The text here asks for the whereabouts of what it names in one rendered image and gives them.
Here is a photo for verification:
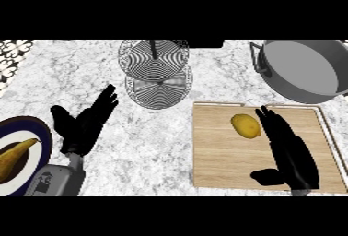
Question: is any yellow lemon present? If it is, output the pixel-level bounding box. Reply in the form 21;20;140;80
230;113;264;139

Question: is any wooden tray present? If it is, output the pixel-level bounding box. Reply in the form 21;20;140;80
192;101;348;195

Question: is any grey metal pot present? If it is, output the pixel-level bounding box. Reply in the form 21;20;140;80
249;40;348;104

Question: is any blue rimmed white plate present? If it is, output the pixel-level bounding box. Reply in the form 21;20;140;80
0;115;54;197

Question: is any tiered wire basket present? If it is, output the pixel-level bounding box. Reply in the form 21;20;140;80
116;40;195;111

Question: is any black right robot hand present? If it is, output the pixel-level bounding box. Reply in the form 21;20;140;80
249;105;321;191

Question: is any black appliance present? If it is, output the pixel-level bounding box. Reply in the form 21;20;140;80
186;40;226;49

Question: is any yellow brown banana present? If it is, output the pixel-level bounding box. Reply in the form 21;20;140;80
0;137;43;184

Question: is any black and white patterned panel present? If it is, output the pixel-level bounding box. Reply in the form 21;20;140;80
0;40;35;93

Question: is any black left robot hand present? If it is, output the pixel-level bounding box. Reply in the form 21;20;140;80
49;84;119;158

